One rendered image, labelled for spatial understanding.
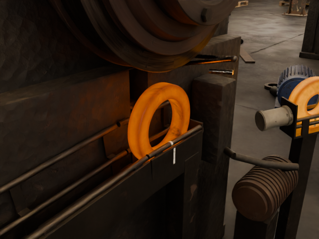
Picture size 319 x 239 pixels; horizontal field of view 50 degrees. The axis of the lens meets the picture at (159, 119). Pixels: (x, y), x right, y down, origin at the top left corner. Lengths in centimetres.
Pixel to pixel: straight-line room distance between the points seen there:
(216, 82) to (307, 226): 103
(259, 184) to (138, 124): 44
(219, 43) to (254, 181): 41
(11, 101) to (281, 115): 72
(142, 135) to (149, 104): 7
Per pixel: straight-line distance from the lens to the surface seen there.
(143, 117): 68
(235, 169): 206
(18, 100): 60
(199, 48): 76
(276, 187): 102
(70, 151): 67
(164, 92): 71
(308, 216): 181
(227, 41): 107
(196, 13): 58
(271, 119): 101
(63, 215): 61
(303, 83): 106
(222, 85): 88
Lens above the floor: 107
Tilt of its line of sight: 24 degrees down
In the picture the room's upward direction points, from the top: straight up
